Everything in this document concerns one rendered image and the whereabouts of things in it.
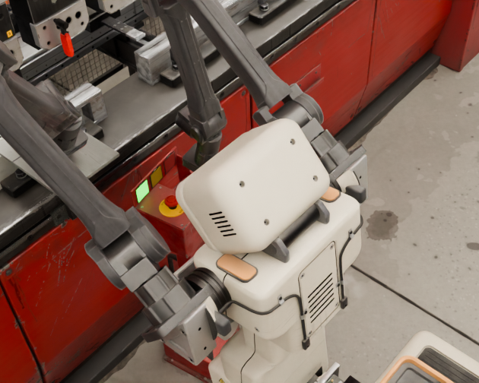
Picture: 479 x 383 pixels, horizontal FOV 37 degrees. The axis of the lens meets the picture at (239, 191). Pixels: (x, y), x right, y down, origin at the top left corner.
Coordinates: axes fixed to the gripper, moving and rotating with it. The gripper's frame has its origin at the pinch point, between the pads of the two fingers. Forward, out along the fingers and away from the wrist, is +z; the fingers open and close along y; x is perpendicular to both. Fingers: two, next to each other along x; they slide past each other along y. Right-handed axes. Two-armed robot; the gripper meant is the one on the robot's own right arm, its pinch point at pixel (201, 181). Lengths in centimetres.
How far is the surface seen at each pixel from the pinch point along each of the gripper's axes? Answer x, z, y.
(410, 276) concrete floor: -59, 67, -64
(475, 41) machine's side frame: -198, 62, -38
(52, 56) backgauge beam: -10, 0, 59
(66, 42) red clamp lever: 8.0, -31.3, 37.6
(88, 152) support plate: 20.7, -15.3, 21.0
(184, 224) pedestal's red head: 13.5, 1.1, -4.0
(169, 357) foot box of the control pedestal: 14, 79, -8
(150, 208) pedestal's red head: 13.2, 3.7, 6.5
